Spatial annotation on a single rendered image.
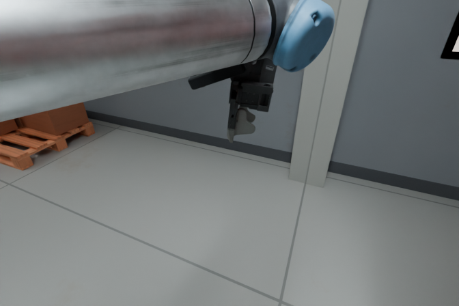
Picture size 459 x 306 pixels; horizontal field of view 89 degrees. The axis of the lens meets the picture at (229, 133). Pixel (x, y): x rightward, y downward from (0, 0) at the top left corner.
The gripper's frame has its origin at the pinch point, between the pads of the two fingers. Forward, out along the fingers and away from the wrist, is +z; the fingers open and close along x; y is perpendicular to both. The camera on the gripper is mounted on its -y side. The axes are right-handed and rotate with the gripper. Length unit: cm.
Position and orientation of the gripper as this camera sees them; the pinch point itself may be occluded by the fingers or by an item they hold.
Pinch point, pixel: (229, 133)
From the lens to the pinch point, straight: 54.3
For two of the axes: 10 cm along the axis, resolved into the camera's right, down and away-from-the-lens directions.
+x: 1.0, -5.3, 8.4
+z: -1.1, 8.3, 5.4
